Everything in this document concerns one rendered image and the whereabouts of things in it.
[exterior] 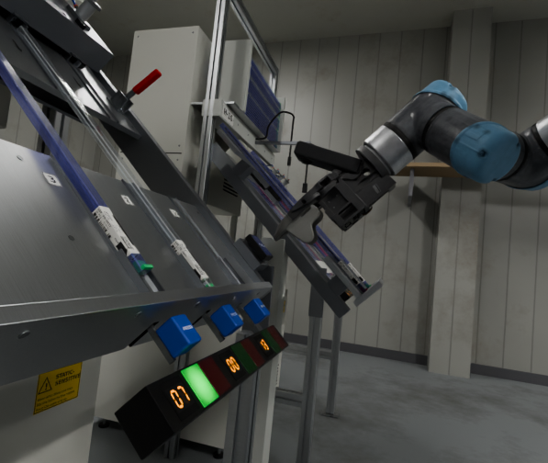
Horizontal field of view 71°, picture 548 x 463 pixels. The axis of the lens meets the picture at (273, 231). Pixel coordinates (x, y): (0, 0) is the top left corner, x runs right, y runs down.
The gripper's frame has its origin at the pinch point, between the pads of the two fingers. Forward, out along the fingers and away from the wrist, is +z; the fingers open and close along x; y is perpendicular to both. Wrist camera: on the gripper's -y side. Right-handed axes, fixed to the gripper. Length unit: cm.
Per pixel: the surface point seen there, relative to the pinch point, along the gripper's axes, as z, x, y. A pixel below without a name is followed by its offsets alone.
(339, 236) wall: 2, 306, -35
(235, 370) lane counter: 9.1, -25.1, 14.7
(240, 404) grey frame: 24.1, 0.4, 18.4
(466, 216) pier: -88, 279, 24
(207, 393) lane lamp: 9.1, -32.1, 15.0
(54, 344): 9.2, -43.9, 7.2
